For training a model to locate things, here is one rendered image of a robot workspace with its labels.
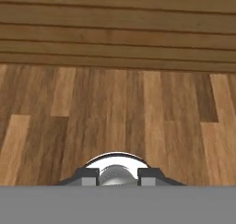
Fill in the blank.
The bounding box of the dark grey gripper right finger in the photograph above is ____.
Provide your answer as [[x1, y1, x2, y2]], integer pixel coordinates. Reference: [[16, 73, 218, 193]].
[[136, 167, 187, 187]]

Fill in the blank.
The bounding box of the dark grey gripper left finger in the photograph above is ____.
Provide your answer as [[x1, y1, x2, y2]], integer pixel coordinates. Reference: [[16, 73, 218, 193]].
[[56, 167, 100, 187]]

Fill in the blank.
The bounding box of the wooden slatted counter panel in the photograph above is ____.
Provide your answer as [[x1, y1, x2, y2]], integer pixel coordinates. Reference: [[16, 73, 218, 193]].
[[0, 0, 236, 74]]

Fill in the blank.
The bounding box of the white round domed object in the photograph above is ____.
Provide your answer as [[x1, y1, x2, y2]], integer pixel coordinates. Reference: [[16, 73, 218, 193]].
[[83, 151, 153, 187]]

